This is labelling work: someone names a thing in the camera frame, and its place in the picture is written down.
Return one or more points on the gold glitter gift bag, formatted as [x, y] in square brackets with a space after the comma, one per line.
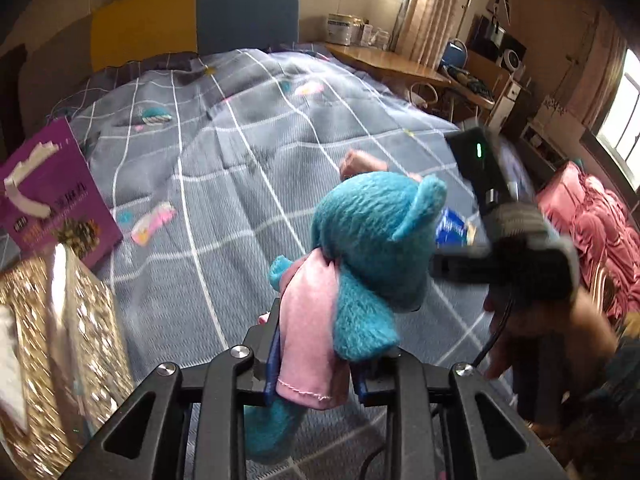
[85, 340]

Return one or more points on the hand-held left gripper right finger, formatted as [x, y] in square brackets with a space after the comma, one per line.
[425, 410]

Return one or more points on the pink quilt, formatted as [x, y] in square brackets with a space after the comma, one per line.
[590, 220]

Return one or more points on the black speaker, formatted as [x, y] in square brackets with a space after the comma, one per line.
[492, 40]

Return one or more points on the white tin box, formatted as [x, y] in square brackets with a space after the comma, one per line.
[345, 29]

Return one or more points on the side window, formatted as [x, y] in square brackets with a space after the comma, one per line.
[622, 120]

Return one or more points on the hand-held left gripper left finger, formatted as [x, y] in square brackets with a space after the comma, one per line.
[225, 410]

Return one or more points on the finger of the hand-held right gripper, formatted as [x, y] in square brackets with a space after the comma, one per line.
[462, 267]

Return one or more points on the beige curtain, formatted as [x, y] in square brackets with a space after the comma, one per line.
[435, 5]

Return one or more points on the pink cloth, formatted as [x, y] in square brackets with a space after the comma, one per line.
[310, 320]

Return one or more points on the pink sock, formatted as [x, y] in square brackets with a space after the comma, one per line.
[362, 162]

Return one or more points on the blue plush toy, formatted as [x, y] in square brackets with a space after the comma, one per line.
[370, 240]

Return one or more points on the white chair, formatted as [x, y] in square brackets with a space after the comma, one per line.
[425, 96]

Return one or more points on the person's right forearm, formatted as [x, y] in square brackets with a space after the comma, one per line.
[600, 410]

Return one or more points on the purple gift bag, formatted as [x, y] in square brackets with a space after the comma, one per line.
[55, 200]

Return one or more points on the person's right hand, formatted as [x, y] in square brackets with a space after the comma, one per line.
[550, 332]

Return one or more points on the clear container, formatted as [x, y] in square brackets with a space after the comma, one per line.
[377, 37]

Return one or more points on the wooden desk with items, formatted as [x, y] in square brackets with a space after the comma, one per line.
[485, 90]

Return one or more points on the yellow and blue headboard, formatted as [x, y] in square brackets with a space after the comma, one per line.
[200, 15]

